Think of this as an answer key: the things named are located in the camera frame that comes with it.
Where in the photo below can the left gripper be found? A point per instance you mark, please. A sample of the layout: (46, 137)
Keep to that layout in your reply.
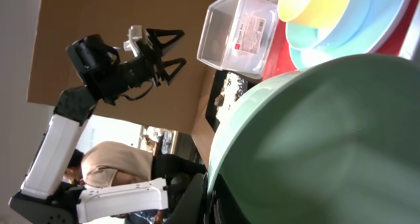
(143, 67)

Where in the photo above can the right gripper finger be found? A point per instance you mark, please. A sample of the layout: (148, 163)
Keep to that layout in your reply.
(190, 208)

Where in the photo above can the rice and food scraps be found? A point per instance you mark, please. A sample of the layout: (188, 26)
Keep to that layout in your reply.
(232, 89)

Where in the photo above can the yellow plastic cup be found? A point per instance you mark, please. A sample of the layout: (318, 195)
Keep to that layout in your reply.
(313, 13)

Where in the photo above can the green bowl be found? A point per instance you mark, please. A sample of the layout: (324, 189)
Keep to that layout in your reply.
(337, 143)

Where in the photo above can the light blue bowl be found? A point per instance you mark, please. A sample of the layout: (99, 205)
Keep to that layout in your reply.
(303, 37)

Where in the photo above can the light blue plate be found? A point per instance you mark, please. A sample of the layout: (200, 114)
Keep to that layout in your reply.
(383, 30)

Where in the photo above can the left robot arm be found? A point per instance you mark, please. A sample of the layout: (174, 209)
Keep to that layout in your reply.
(43, 196)

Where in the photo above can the black plastic tray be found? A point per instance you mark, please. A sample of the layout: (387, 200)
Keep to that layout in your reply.
(211, 110)

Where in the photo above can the clear plastic bin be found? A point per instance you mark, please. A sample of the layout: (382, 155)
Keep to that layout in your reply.
(237, 36)

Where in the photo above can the person in beige shirt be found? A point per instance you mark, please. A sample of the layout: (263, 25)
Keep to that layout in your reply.
(110, 164)

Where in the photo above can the red plastic tray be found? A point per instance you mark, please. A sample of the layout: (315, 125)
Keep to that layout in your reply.
(279, 60)

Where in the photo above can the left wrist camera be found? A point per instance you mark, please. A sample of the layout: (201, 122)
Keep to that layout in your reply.
(134, 35)

